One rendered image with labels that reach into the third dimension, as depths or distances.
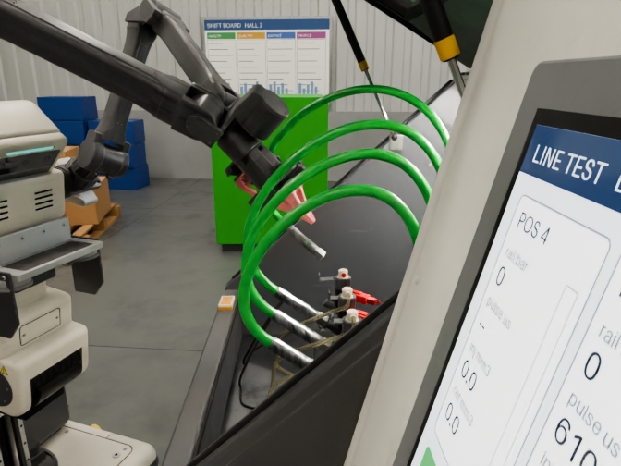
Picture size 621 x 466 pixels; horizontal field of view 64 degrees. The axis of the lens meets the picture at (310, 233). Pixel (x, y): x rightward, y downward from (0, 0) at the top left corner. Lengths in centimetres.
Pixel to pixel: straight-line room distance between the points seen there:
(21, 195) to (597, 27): 121
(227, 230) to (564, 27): 405
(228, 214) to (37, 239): 303
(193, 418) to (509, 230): 61
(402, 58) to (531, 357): 709
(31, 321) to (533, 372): 128
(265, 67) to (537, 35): 702
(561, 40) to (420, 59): 700
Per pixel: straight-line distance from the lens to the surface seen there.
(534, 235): 28
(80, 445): 194
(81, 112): 732
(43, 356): 142
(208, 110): 81
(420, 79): 733
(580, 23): 33
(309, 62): 726
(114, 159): 139
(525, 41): 38
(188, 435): 79
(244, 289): 61
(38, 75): 870
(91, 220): 506
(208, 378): 90
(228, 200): 424
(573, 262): 25
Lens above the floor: 143
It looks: 17 degrees down
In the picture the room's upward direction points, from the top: straight up
